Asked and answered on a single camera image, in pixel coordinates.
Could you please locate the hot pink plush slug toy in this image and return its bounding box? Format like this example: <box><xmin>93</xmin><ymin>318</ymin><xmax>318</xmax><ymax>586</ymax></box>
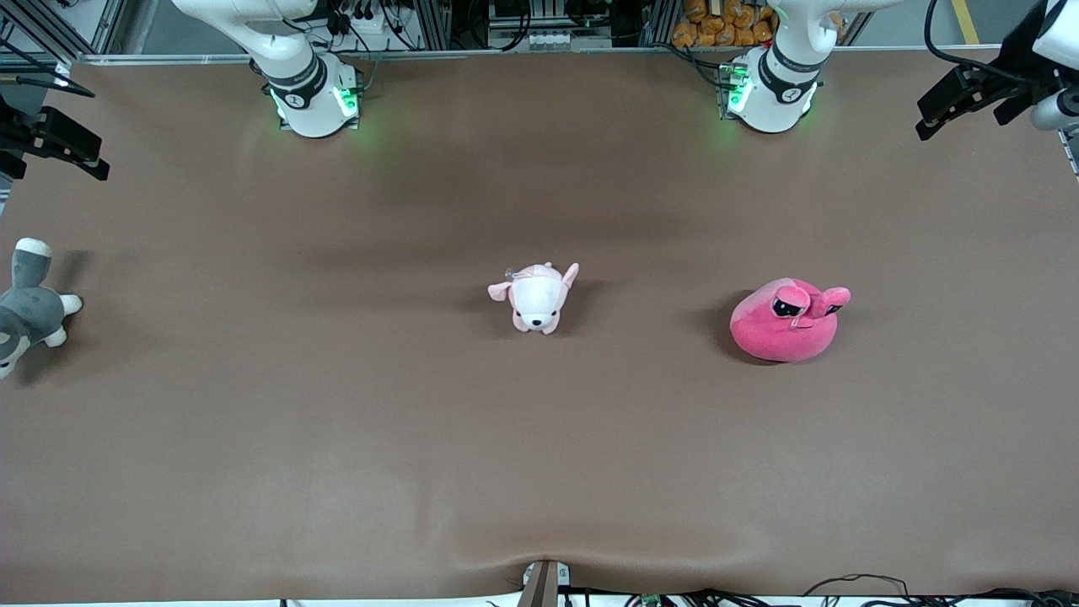
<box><xmin>729</xmin><ymin>278</ymin><xmax>852</xmax><ymax>364</ymax></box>

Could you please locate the grey white plush husky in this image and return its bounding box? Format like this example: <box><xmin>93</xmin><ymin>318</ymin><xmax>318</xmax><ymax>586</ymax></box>
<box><xmin>0</xmin><ymin>238</ymin><xmax>83</xmax><ymax>380</ymax></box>

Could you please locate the aluminium frame rail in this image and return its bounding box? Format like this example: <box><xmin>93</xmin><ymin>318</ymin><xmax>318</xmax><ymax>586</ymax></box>
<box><xmin>0</xmin><ymin>46</ymin><xmax>1012</xmax><ymax>67</ymax></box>

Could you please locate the brown table mat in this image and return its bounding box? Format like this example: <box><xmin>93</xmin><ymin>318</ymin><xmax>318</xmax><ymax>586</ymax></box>
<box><xmin>0</xmin><ymin>51</ymin><xmax>1079</xmax><ymax>604</ymax></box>

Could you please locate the white pink plush dog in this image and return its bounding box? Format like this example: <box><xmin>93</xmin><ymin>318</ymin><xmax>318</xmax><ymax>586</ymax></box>
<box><xmin>487</xmin><ymin>262</ymin><xmax>581</xmax><ymax>336</ymax></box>

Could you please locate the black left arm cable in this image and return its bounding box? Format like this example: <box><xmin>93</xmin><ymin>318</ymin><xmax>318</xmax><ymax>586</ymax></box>
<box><xmin>924</xmin><ymin>0</ymin><xmax>1025</xmax><ymax>87</ymax></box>

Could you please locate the black cable bundle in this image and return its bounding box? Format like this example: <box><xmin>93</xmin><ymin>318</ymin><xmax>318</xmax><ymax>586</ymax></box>
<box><xmin>582</xmin><ymin>573</ymin><xmax>1079</xmax><ymax>607</ymax></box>

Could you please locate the orange snack bag pile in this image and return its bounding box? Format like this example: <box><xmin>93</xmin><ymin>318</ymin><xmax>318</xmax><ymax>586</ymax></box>
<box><xmin>671</xmin><ymin>0</ymin><xmax>778</xmax><ymax>48</ymax></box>

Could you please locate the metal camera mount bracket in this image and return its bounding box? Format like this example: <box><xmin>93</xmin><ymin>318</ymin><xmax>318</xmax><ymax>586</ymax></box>
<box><xmin>518</xmin><ymin>559</ymin><xmax>572</xmax><ymax>607</ymax></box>

